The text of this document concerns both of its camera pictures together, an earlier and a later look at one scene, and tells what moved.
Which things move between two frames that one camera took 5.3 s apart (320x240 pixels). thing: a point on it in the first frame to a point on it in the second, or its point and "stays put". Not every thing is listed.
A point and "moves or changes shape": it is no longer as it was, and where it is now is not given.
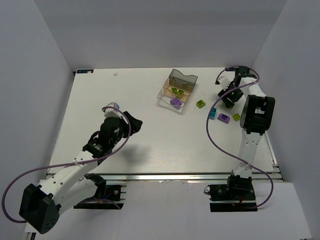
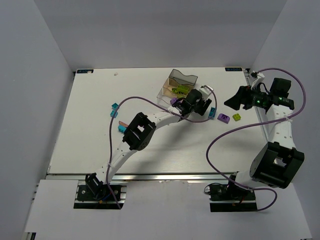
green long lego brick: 200,104 moves or changes shape
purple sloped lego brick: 223,118 stays put
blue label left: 86,71 stays put
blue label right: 231,69 stays put
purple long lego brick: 176,101 stays put
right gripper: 230,98 to 247,96
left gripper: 128,121 to 185,106
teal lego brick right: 213,113 stays put
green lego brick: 236,117 stays put
